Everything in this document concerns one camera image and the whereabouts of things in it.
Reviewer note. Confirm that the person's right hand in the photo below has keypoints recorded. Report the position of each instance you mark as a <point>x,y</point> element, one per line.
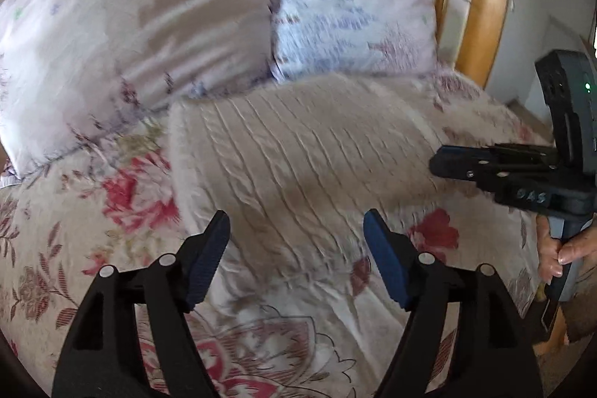
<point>574,246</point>

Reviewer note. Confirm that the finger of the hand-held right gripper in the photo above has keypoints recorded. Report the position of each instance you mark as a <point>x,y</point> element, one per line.
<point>450,152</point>
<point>454,170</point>

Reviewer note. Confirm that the floral bedspread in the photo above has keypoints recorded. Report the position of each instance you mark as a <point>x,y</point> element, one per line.
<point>93,239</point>

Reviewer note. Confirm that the pale pink floral pillow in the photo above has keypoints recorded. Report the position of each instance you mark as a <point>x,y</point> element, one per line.
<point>140,15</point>

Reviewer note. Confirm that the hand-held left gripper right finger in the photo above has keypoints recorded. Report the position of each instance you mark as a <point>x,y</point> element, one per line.
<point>389,263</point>

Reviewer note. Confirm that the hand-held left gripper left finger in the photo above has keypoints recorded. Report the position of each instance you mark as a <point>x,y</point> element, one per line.
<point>207,259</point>

